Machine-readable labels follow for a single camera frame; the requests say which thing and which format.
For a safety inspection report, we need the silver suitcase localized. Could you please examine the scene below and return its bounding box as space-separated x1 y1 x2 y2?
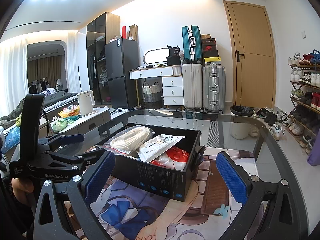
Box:
202 64 226 114

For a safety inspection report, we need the oval mirror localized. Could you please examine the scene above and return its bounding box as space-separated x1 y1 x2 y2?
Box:
143 47 169 65

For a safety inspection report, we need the cream rope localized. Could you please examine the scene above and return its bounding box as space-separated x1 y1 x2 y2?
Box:
102 125 156 155

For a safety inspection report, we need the white suitcase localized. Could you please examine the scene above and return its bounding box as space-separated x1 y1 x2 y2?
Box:
182 63 203 110

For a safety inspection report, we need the white electric kettle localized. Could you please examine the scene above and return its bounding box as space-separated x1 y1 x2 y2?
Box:
77 90 95 116

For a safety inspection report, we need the wooden shoe rack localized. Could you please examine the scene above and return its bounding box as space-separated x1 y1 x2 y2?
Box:
288 49 319 154

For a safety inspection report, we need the purple paper bag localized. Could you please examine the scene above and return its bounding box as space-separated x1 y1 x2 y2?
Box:
307 139 320 166

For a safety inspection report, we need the black cardboard box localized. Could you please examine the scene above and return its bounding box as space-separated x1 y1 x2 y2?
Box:
96 124 204 202

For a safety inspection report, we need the stack of shoe boxes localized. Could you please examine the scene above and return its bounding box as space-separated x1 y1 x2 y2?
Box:
201 34 221 64

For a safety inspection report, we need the wooden door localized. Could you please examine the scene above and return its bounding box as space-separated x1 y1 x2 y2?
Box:
223 1 277 108

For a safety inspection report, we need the teal suitcase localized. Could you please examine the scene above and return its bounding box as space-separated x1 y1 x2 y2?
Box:
182 25 202 64

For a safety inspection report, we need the grey side cabinet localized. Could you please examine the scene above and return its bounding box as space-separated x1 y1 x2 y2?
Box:
54 107 111 135

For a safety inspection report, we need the woven laundry basket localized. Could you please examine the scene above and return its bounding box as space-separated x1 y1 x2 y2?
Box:
142 81 163 109

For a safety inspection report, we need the black handbag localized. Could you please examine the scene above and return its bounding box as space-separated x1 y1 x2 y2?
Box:
166 45 181 66

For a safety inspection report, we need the red white packet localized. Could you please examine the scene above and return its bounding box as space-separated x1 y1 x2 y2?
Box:
150 146 190 171

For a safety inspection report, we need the white printed packet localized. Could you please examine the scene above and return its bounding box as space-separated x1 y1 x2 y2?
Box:
137 134 185 163

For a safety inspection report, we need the anime printed mat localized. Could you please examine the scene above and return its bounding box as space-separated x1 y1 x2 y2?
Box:
90 147 242 239

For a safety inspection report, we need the white dresser with drawers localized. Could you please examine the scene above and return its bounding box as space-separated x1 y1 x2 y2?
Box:
129 65 184 108

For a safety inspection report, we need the black refrigerator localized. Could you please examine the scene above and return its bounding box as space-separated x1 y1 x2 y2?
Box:
105 38 139 108

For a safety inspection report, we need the left hand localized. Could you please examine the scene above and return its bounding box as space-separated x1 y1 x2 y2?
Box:
11 178 34 205

